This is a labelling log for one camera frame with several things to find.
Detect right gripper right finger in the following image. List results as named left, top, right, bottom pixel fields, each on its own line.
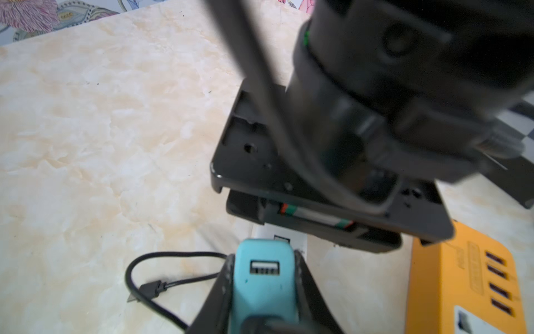
left=294, top=250, right=343, bottom=333

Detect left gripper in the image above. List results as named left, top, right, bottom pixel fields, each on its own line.
left=210, top=81, right=455, bottom=253

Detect white power strip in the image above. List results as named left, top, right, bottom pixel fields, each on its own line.
left=249, top=223, right=309, bottom=262

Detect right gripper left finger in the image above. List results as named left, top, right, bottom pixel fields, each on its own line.
left=185, top=254, right=235, bottom=334

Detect black shaver cable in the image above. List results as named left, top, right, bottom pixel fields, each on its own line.
left=124, top=250, right=228, bottom=333

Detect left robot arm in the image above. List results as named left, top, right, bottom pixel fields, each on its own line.
left=207, top=1, right=533, bottom=253

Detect black white chessboard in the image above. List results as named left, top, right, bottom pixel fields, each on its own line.
left=483, top=92, right=533, bottom=210

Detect teal charger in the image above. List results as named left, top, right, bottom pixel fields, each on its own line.
left=229, top=239, right=299, bottom=333

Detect orange power strip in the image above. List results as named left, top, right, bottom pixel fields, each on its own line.
left=405, top=221, right=527, bottom=333

